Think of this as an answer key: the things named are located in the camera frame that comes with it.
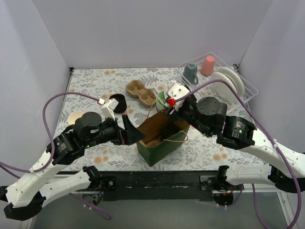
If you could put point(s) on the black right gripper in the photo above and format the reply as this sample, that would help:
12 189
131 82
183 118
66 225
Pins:
175 110

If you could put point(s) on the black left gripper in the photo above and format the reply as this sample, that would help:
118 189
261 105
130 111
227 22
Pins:
122 136

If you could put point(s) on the brown cardboard cup carrier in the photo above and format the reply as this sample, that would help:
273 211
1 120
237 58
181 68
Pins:
153 142
137 89

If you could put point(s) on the green paper bag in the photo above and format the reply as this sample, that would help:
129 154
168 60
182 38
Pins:
153 127

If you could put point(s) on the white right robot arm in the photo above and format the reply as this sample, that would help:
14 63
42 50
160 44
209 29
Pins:
283 168

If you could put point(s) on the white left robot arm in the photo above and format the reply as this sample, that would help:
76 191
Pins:
33 191

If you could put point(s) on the stack of black lids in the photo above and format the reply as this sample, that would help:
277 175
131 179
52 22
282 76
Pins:
122 105

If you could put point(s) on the white plate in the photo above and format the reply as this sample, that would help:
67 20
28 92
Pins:
235 79
221 88

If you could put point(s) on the green straw holder cup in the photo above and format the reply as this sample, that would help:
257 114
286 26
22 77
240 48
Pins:
161 103

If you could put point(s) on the floral tablecloth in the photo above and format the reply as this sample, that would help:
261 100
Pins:
197 153

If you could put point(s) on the pink plastic cup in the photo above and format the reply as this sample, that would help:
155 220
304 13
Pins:
208 66

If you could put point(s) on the teal mug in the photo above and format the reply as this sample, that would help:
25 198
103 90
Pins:
190 73

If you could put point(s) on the stack of brown paper cups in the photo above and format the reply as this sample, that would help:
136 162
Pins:
74 116

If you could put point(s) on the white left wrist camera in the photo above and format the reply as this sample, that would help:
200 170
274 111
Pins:
107 107

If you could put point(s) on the white wire dish rack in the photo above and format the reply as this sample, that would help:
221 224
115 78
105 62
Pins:
208 91

